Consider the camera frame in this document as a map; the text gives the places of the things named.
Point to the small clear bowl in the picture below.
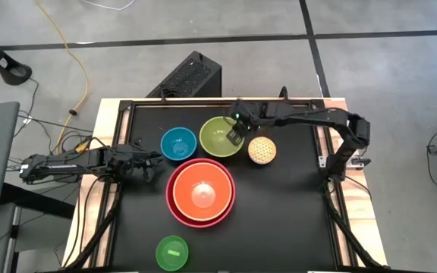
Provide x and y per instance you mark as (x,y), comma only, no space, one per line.
(203,195)

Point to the olive green bowl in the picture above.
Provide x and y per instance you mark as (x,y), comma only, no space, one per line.
(214,138)

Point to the black table mat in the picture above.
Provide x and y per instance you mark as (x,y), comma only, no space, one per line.
(279,208)

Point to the black computer tower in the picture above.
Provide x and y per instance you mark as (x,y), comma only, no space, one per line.
(188,76)

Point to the black metal table frame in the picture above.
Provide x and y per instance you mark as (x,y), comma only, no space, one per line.
(218,102)

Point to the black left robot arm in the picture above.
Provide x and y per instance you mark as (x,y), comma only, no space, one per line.
(70,163)

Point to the large red bowl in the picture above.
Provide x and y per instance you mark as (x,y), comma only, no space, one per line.
(170,206)

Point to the blue bowl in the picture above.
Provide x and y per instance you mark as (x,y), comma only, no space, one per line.
(178,144)

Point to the orange bowl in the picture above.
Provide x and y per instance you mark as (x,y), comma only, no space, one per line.
(188,178)

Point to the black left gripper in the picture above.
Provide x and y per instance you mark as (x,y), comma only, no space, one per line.
(125,161)

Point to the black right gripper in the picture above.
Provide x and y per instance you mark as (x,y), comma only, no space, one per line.
(247,113)

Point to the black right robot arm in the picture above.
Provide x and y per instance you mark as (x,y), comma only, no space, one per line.
(317,113)

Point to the small bright green bowl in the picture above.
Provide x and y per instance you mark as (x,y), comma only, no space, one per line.
(171,253)

